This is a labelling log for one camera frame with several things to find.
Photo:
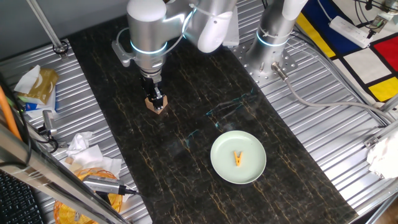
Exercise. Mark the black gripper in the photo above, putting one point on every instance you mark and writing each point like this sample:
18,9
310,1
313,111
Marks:
152,88

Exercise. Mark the large tan wooden block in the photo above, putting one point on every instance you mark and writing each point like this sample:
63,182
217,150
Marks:
149,105

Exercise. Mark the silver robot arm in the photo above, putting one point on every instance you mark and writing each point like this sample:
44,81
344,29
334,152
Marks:
149,31

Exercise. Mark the small pale wooden block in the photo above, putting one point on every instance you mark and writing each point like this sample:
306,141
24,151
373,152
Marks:
76,167

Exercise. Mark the tiny pale wooden block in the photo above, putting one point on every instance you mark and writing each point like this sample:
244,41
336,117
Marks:
69,160

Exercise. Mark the black marble pattern mat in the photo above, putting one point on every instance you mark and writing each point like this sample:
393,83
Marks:
186,130

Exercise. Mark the pale green plate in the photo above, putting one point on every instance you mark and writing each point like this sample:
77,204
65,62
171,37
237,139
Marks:
227,149

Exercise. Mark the crumpled white tissue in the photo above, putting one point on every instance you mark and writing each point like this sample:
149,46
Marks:
77,143

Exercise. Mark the orange clothespin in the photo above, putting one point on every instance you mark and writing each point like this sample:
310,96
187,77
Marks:
237,162

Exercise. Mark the gold tissue pack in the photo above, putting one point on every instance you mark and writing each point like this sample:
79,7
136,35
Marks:
43,87

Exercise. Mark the blue and white box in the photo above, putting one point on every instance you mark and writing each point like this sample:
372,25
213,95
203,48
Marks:
34,107

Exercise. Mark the white tissue sheet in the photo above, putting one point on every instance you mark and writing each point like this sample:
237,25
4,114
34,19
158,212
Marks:
28,81

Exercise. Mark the thin metal pole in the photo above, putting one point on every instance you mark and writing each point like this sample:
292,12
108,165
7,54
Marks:
46,28

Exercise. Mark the orange wicker basket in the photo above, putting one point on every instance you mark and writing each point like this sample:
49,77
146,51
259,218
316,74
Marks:
65,214

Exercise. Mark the orange tube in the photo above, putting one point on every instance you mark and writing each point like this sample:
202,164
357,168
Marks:
7,115

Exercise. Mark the black keyboard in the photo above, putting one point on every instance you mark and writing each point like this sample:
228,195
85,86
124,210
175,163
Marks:
15,205

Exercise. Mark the white power strip with plug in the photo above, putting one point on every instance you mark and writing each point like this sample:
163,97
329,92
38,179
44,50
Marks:
348,31

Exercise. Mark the colourful mondrian pattern cloth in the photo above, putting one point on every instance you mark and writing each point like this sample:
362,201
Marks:
363,65

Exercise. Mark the white crumpled cloth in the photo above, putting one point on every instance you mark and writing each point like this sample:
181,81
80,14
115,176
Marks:
384,158

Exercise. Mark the short aluminium profile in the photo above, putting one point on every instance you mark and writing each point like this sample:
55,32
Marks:
391,104

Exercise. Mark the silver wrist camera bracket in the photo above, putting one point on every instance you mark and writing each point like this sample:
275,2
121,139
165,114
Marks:
122,56

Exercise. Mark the silver ribbed depth camera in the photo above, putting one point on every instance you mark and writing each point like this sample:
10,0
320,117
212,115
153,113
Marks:
102,185

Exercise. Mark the small silver camera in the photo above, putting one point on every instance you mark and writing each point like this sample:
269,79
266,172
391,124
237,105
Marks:
49,121

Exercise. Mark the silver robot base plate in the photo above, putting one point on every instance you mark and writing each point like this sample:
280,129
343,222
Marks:
267,79

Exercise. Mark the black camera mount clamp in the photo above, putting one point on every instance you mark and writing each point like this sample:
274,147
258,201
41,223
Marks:
51,141

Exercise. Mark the aluminium frame bar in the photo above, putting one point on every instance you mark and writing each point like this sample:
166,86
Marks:
46,174

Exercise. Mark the aluminium profile with bracket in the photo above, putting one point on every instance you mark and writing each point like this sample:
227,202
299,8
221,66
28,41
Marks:
382,132

